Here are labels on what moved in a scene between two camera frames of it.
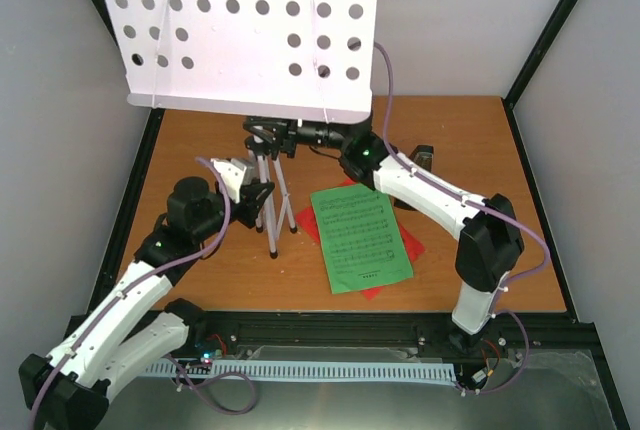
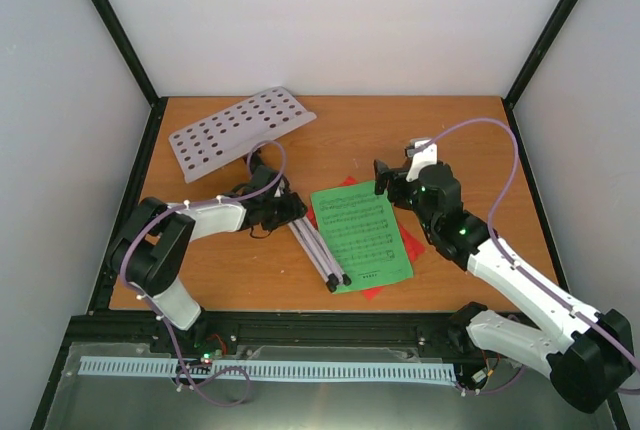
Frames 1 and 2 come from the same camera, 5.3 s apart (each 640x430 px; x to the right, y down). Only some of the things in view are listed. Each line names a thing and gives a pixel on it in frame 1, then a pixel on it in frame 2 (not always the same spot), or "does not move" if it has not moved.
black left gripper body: [247, 198] -> [280, 214]
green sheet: [361, 238] does not move
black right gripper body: [286, 140] -> [395, 194]
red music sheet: [412, 246] does not move
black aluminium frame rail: [523, 336] does not move
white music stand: [256, 35] -> [226, 136]
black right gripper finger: [262, 148] -> [382, 174]
